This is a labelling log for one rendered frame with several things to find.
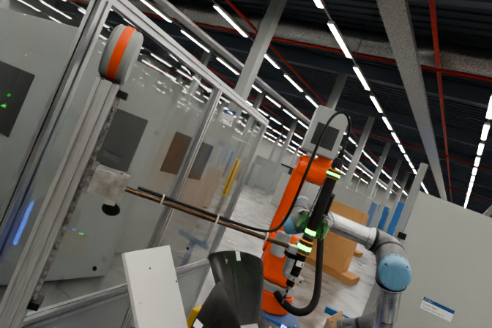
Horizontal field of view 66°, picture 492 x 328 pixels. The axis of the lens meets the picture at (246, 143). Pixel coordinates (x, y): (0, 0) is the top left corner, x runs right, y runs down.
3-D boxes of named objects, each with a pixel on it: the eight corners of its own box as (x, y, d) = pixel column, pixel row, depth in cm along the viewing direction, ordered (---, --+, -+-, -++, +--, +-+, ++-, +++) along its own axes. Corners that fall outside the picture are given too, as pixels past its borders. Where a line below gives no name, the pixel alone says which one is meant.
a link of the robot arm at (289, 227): (288, 225, 157) (314, 220, 154) (285, 239, 147) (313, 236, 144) (283, 208, 155) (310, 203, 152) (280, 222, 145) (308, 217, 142)
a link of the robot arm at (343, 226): (405, 233, 159) (298, 187, 163) (411, 248, 149) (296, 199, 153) (392, 254, 164) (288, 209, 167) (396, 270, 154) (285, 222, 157)
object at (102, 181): (80, 192, 99) (92, 162, 99) (84, 187, 106) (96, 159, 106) (118, 206, 102) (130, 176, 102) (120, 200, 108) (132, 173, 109)
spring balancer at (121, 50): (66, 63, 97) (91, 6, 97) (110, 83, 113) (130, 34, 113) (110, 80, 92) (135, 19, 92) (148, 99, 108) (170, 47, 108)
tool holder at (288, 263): (280, 277, 114) (292, 247, 115) (273, 269, 121) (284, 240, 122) (306, 285, 117) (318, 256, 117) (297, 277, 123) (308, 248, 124)
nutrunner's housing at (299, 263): (285, 286, 117) (340, 148, 118) (281, 281, 120) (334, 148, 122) (296, 290, 118) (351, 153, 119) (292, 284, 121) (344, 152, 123)
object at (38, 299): (24, 308, 98) (117, 88, 101) (30, 299, 103) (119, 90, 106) (36, 311, 99) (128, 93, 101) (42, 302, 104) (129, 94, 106)
